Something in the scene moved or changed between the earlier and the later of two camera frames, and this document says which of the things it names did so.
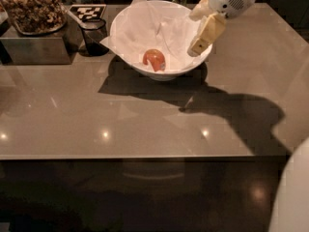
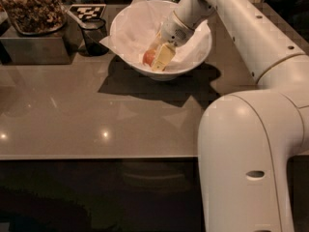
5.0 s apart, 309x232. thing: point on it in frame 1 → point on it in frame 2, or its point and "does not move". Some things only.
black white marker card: (85, 12) does not move
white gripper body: (229, 1) → (175, 30)
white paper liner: (162, 27) does not move
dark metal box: (60, 46) does not move
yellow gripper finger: (202, 10) → (155, 43)
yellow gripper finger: (212, 25) → (163, 58)
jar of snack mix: (34, 9) does not move
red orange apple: (156, 59) does not move
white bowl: (164, 25) does not move
